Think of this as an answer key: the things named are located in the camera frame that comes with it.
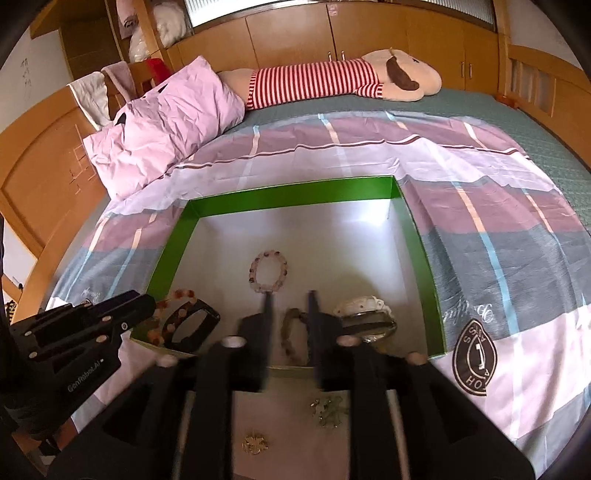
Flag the striped plush doll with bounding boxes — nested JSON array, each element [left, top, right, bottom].
[[217, 46, 443, 112]]

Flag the white carved bracelet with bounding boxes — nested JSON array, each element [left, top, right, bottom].
[[333, 295, 393, 319]]

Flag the wooden headboard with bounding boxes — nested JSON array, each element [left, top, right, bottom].
[[0, 85, 121, 296]]

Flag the brown and white beaded bracelet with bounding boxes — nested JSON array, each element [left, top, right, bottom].
[[148, 288, 204, 344]]

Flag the wooden footboard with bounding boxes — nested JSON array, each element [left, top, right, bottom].
[[496, 41, 591, 139]]

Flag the pink beaded bracelet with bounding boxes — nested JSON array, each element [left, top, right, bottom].
[[249, 249, 291, 292]]

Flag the pink pillow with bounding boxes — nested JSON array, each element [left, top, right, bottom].
[[83, 55, 245, 200]]

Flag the silver bangle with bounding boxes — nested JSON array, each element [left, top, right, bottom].
[[339, 314, 399, 344]]

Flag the green quilted mattress cover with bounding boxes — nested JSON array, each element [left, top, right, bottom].
[[231, 90, 591, 259]]

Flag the black wristband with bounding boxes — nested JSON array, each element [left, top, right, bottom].
[[163, 299, 221, 354]]

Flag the red cloth item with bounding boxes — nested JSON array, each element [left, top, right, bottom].
[[147, 58, 174, 81]]

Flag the gold brooch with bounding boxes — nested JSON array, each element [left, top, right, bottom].
[[241, 431, 266, 455]]

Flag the pink garment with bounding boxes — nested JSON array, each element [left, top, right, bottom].
[[102, 61, 134, 100]]

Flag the silver green brooch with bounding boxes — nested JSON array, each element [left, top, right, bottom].
[[310, 396, 349, 428]]

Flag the green cardboard box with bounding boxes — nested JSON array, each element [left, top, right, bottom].
[[130, 174, 448, 370]]

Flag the white garment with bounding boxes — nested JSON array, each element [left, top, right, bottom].
[[68, 71, 112, 131]]

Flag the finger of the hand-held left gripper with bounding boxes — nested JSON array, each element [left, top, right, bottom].
[[28, 310, 155, 365], [9, 290, 157, 340]]

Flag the wooden chair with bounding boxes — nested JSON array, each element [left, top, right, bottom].
[[102, 58, 174, 104]]

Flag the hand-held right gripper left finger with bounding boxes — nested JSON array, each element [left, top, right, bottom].
[[46, 292, 274, 480]]

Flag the plaid printed bedsheet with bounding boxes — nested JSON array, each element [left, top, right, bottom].
[[46, 111, 578, 480]]

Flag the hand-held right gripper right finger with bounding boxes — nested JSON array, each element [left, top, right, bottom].
[[307, 291, 536, 480]]

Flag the small beaded crystal bracelet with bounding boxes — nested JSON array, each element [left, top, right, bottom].
[[281, 307, 309, 366]]

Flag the wooden wall cabinets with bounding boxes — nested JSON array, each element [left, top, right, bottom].
[[161, 2, 509, 93]]

